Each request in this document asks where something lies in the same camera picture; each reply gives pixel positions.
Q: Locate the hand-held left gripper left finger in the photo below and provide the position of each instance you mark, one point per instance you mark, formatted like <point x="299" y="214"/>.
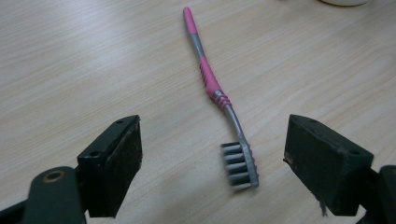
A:
<point x="107" y="168"/>

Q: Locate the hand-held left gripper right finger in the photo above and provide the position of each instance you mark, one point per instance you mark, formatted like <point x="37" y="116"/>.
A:
<point x="327" y="161"/>

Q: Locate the pink and grey toothbrush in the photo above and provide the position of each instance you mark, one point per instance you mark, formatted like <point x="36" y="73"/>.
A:
<point x="211" y="81"/>

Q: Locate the white cup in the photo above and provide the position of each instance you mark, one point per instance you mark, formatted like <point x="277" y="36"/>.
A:
<point x="342" y="2"/>

